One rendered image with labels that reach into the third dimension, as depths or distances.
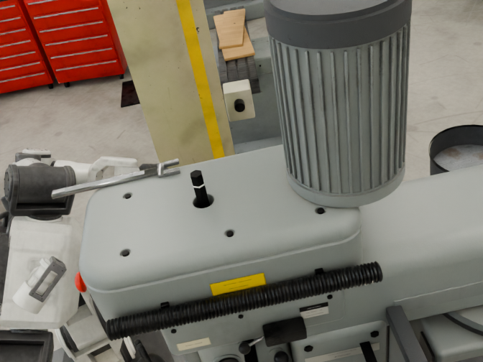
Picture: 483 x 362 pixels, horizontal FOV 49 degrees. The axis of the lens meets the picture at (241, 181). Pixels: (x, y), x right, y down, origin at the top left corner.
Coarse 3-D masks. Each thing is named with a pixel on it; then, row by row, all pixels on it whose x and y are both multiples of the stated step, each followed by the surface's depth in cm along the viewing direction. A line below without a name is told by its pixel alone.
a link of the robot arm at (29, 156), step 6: (24, 150) 152; (30, 150) 151; (36, 150) 152; (42, 150) 153; (48, 150) 156; (18, 156) 147; (24, 156) 147; (30, 156) 148; (36, 156) 149; (42, 156) 152; (48, 156) 154; (18, 162) 145; (24, 162) 141; (30, 162) 139; (42, 162) 139
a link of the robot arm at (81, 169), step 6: (48, 162) 154; (54, 162) 156; (60, 162) 156; (66, 162) 156; (72, 162) 157; (78, 168) 155; (84, 168) 155; (78, 174) 155; (84, 174) 155; (78, 180) 155; (84, 180) 155
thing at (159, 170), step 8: (176, 160) 101; (152, 168) 101; (160, 168) 100; (176, 168) 99; (120, 176) 100; (128, 176) 100; (136, 176) 99; (144, 176) 99; (160, 176) 99; (80, 184) 100; (88, 184) 100; (96, 184) 99; (104, 184) 99; (112, 184) 99; (56, 192) 99; (64, 192) 99; (72, 192) 99
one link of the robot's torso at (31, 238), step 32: (0, 224) 140; (32, 224) 128; (64, 224) 130; (0, 256) 124; (32, 256) 126; (64, 256) 128; (0, 288) 125; (64, 288) 129; (0, 320) 125; (32, 320) 127; (64, 320) 131
